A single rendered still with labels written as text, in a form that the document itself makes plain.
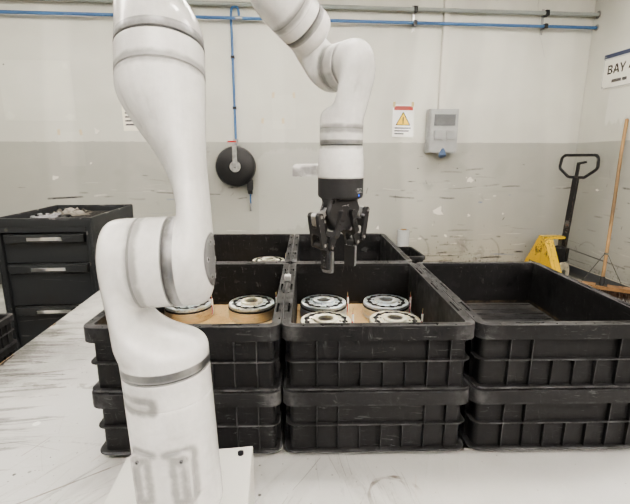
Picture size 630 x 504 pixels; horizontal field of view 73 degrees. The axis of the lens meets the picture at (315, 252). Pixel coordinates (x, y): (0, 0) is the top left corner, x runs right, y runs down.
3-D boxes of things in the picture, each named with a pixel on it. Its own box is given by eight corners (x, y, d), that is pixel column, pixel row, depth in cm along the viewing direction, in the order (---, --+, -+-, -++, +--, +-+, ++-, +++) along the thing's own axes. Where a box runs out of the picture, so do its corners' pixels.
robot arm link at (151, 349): (76, 226, 38) (103, 401, 41) (184, 222, 38) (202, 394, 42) (116, 213, 47) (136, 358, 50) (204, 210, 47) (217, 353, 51)
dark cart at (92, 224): (110, 389, 221) (90, 217, 201) (19, 393, 217) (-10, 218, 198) (145, 340, 279) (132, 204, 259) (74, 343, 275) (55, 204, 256)
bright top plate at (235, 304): (273, 311, 90) (273, 309, 90) (226, 313, 90) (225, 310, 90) (275, 296, 100) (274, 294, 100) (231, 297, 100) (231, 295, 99)
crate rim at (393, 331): (478, 340, 64) (479, 325, 64) (280, 341, 64) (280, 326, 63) (413, 271, 103) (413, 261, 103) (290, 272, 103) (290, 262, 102)
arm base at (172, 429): (211, 532, 45) (196, 386, 41) (125, 533, 45) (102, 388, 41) (230, 469, 54) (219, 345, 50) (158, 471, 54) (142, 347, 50)
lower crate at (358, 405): (467, 457, 69) (473, 391, 66) (283, 460, 68) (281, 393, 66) (409, 349, 108) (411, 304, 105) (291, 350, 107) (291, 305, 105)
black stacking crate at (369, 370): (471, 396, 67) (477, 328, 64) (283, 398, 66) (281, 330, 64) (410, 308, 105) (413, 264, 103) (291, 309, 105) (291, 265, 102)
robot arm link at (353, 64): (380, 145, 67) (342, 145, 73) (384, 39, 63) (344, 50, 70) (347, 144, 62) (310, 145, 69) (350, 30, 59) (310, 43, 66)
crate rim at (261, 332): (280, 341, 64) (280, 326, 63) (79, 343, 63) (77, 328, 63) (290, 272, 103) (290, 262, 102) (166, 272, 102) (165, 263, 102)
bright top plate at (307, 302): (346, 311, 90) (346, 309, 90) (299, 311, 91) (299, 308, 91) (345, 296, 100) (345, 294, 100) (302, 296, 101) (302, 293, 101)
